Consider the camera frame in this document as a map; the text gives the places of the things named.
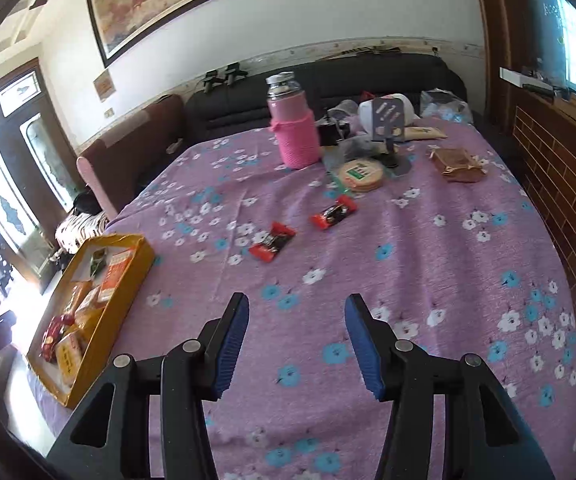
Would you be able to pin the wooden television cabinet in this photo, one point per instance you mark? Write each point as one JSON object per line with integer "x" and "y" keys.
{"x": 558, "y": 185}

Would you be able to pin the round cracker packet green label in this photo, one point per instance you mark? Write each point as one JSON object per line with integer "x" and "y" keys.
{"x": 358, "y": 175}

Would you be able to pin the wooden glass door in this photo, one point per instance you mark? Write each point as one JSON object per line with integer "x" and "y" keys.
{"x": 32, "y": 125}

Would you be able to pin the dark clear snack bag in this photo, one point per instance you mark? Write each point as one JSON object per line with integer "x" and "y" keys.
{"x": 360, "y": 147}

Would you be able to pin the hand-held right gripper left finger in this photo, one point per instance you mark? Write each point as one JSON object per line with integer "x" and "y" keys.
{"x": 230, "y": 345}

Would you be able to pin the plain yellow snack packet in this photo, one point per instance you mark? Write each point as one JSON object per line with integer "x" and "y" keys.
{"x": 88, "y": 319}

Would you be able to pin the white red snack packet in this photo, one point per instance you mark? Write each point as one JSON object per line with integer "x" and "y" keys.
{"x": 55, "y": 337}

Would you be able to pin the white shelf board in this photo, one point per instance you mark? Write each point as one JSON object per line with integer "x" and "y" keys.
{"x": 523, "y": 79}

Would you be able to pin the orange printed snack packet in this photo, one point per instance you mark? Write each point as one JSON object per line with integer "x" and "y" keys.
{"x": 71, "y": 360}

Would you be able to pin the clear plastic bag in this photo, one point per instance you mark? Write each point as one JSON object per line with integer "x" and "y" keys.
{"x": 445, "y": 105}

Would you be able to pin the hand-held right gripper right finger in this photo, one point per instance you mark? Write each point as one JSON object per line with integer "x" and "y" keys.
{"x": 363, "y": 350}

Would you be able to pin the green candy packet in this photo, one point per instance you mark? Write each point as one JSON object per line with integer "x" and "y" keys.
{"x": 98, "y": 262}

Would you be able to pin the large orange cracker packet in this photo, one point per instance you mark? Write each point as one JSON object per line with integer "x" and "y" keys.
{"x": 115, "y": 280}

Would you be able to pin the pink bottle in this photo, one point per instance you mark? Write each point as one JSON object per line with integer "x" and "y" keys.
{"x": 295, "y": 135}

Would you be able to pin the purple floral tablecloth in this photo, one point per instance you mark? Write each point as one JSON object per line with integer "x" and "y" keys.
{"x": 418, "y": 260}

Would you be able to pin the grey phone stand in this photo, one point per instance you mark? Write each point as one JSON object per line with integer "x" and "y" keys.
{"x": 387, "y": 117}

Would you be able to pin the brown armchair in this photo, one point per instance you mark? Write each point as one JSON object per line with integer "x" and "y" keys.
{"x": 127, "y": 160}

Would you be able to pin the small wall sign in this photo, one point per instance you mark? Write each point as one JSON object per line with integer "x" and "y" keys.
{"x": 103, "y": 85}

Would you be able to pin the beige flat packet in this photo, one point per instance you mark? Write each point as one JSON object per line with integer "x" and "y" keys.
{"x": 425, "y": 133}

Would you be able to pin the yellow cardboard box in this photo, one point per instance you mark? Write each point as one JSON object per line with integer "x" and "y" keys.
{"x": 127, "y": 280}

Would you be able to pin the yellow biscuit packet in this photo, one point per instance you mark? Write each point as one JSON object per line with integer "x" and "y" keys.
{"x": 78, "y": 300}

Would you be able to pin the black sofa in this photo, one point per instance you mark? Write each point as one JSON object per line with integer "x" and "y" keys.
{"x": 248, "y": 105}

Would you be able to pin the black clamp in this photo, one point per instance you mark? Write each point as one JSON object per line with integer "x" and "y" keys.
{"x": 234, "y": 74}
{"x": 212, "y": 80}

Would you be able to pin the framed wall painting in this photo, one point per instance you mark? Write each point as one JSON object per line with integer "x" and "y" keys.
{"x": 177, "y": 5}

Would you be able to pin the red black candy packet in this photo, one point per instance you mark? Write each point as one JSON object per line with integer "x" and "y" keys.
{"x": 334, "y": 213}
{"x": 273, "y": 242}

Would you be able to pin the brown snack packet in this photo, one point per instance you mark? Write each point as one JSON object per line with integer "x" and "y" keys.
{"x": 460, "y": 165}

